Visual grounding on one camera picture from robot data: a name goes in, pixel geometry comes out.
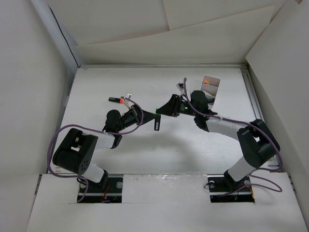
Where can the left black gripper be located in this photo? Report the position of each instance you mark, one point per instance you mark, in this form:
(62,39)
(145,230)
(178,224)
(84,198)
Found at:
(140,116)

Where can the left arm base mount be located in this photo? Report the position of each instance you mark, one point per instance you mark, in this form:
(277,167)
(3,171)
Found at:
(109,191)

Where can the white divided container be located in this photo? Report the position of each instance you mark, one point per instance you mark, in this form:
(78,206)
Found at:
(210,91)

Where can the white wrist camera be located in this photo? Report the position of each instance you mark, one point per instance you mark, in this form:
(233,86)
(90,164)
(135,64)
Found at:
(180,86)
(126,99)

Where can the green cap highlighter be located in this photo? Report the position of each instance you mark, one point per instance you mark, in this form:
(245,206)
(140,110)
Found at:
(157,120)

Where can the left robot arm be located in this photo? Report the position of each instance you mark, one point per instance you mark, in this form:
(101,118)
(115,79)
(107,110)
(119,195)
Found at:
(75,152)

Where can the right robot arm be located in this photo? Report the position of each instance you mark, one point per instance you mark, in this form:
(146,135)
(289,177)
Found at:
(257,143)

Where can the orange cap highlighter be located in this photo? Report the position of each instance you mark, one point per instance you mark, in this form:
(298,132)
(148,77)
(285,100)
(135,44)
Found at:
(116,100)

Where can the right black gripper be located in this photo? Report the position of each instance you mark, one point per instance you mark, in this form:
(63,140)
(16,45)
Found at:
(171,108)

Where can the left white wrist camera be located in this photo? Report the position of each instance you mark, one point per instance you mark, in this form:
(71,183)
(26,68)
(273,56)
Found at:
(126,99)

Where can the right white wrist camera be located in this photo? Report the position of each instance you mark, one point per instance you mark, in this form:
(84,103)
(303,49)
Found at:
(180,86)

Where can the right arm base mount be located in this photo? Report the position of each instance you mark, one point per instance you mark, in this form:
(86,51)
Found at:
(223,189)

